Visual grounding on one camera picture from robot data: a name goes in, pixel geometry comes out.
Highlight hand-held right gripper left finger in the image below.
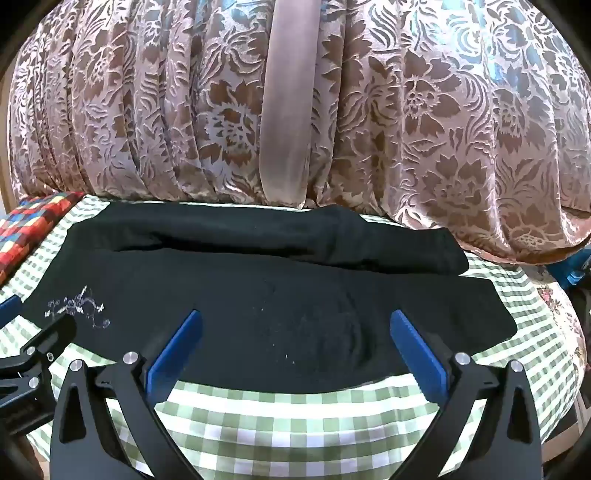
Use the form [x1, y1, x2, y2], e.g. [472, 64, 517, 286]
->
[50, 309, 204, 480]

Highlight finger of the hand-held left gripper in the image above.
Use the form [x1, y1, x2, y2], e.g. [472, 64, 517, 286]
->
[0, 315, 78, 403]
[0, 296, 22, 326]

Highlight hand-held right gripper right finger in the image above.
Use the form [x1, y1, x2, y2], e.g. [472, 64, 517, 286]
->
[389, 309, 542, 480]

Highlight black pants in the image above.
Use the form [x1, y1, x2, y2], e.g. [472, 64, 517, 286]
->
[21, 203, 519, 393]

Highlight colourful patchwork pillow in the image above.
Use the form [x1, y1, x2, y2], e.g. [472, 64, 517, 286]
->
[0, 191, 86, 284]

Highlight green checkered bed sheet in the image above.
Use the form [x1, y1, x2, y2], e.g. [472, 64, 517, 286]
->
[0, 193, 583, 480]

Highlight cream flower-print cloth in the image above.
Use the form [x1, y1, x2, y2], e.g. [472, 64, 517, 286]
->
[526, 264, 588, 386]

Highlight blue plastic object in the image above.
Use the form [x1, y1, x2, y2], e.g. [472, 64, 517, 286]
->
[564, 247, 591, 291]

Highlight brown floral curtain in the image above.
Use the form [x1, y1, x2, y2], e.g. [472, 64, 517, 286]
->
[7, 0, 591, 267]

